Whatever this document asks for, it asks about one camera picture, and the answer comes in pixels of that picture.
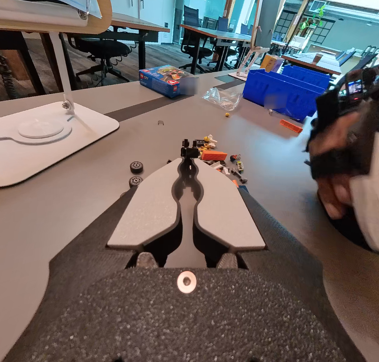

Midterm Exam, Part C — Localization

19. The long wooden desk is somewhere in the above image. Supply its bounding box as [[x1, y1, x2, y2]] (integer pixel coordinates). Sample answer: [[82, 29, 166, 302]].
[[180, 24, 255, 75]]

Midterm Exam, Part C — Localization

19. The clear plastic bag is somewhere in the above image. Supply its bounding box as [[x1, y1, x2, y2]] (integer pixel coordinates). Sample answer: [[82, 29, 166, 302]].
[[203, 85, 243, 112]]

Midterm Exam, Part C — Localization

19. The orange flat object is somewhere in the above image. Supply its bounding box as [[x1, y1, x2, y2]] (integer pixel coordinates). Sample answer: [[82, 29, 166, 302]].
[[280, 119, 304, 134]]

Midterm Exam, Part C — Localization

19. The orange white lego cockpit piece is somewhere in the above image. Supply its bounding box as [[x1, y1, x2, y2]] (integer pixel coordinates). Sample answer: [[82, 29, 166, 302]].
[[200, 151, 228, 162]]

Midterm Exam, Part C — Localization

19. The person's right hand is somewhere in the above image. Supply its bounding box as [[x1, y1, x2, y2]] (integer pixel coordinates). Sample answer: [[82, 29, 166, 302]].
[[308, 119, 360, 221]]

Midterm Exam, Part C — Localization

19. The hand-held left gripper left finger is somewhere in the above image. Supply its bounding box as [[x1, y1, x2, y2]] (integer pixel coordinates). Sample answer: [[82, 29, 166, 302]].
[[107, 159, 186, 263]]

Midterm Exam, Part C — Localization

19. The black office chair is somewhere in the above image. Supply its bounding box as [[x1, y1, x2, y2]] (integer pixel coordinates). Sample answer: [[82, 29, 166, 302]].
[[180, 6, 217, 72], [65, 33, 132, 87]]

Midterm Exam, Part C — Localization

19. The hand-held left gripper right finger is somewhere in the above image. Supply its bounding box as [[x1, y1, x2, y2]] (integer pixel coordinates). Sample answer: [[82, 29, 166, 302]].
[[193, 159, 266, 263]]

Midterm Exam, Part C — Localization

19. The blue lego box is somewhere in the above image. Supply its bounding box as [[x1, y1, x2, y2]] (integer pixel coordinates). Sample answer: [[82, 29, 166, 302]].
[[139, 65, 199, 98]]

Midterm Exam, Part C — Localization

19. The orange lego race car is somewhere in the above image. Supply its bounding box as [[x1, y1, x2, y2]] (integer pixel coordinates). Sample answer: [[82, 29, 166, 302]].
[[181, 139, 202, 179]]

